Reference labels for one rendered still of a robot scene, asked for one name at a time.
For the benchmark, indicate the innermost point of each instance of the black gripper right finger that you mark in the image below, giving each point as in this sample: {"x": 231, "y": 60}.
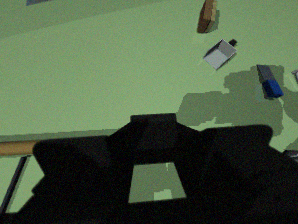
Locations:
{"x": 197, "y": 149}

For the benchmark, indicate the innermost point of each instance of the black l-shaped bar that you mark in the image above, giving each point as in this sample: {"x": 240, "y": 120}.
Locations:
{"x": 13, "y": 181}

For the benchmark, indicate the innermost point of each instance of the blue-handled knife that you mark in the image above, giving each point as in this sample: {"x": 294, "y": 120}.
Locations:
{"x": 271, "y": 86}

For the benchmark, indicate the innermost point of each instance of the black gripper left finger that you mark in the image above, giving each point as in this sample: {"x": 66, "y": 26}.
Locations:
{"x": 111, "y": 153}

